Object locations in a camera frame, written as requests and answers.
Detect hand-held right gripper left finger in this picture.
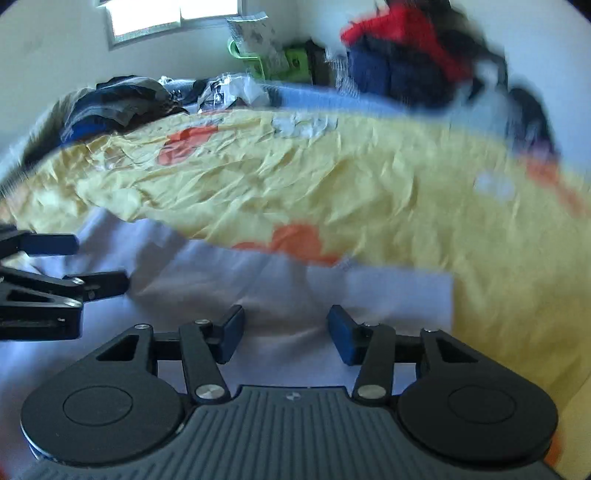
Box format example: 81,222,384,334
95,305,246,407

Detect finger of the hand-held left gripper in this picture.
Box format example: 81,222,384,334
0,265,130,341
0,223,80,257

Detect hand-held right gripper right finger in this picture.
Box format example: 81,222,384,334
326,305,485,401

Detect light blue shirt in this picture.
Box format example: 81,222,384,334
0,211,455,480

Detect pile of dark folded clothes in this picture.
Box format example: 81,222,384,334
25,75,191,158

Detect grey floral quilt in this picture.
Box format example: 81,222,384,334
0,88,79,185

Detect yellow printed bedsheet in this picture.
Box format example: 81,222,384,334
0,107,591,480

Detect white crumpled plastic bag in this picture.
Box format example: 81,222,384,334
196,73,271,114

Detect blue blanket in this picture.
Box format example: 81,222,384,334
256,82,419,118

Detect window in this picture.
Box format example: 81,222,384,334
95,0,245,49

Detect checked cloth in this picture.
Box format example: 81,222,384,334
325,46,354,95

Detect green plastic chair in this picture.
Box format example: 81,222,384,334
227,38,269,78

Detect navy blue jacket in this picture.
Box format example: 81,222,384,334
345,34,460,110

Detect pale blue plastic bag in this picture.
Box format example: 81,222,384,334
450,60,518,148

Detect green stool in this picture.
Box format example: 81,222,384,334
283,47,309,79

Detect floral print pillow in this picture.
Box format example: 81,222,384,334
225,14,289,77

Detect black garment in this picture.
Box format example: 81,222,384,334
505,87,561,155

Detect red jacket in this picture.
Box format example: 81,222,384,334
340,1,476,80

